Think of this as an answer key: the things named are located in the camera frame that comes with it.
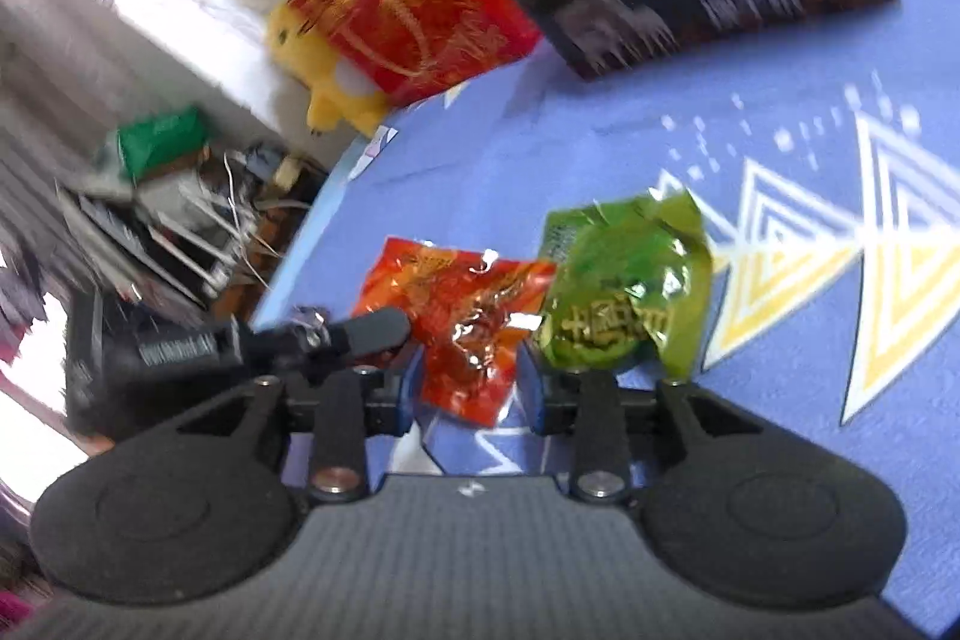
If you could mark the yellow duck plush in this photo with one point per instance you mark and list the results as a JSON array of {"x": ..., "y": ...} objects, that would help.
[{"x": 322, "y": 70}]

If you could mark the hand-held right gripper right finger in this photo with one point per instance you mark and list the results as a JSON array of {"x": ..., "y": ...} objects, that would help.
[{"x": 532, "y": 389}]

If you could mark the blue printed cloth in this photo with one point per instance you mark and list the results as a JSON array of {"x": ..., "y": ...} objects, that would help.
[{"x": 787, "y": 220}]

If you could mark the red snack packet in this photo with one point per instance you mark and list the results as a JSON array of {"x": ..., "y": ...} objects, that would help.
[{"x": 465, "y": 325}]

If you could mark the green snack packet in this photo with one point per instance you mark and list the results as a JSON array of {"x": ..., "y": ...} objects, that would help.
[{"x": 622, "y": 295}]

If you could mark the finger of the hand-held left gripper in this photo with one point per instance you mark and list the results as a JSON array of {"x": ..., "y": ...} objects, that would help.
[{"x": 375, "y": 332}]

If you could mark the green box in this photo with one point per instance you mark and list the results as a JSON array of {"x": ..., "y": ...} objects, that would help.
[{"x": 161, "y": 141}]

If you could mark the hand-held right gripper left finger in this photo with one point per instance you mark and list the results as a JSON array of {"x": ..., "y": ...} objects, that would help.
[{"x": 411, "y": 396}]

